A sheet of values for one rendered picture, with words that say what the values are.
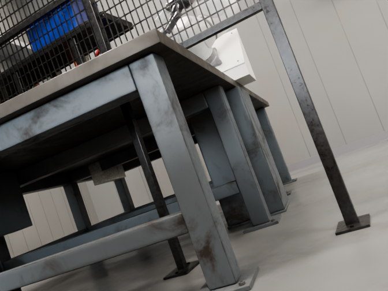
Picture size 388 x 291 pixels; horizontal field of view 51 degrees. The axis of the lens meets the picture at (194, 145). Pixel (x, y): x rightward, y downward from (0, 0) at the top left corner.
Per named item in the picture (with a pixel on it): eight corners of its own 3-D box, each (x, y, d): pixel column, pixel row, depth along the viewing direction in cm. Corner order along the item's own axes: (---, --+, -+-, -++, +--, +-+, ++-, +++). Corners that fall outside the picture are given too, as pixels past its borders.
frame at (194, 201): (134, 234, 390) (111, 168, 395) (297, 178, 345) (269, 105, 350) (-175, 404, 144) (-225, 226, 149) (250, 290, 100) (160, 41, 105)
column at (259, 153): (290, 201, 227) (248, 90, 232) (286, 211, 198) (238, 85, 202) (239, 217, 236) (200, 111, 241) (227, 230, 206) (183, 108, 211)
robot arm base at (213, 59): (214, 45, 231) (210, 37, 228) (223, 63, 214) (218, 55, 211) (186, 60, 235) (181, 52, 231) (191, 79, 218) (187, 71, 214)
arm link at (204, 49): (181, 62, 224) (161, 29, 210) (205, 41, 228) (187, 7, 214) (197, 68, 212) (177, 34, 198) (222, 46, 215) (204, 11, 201)
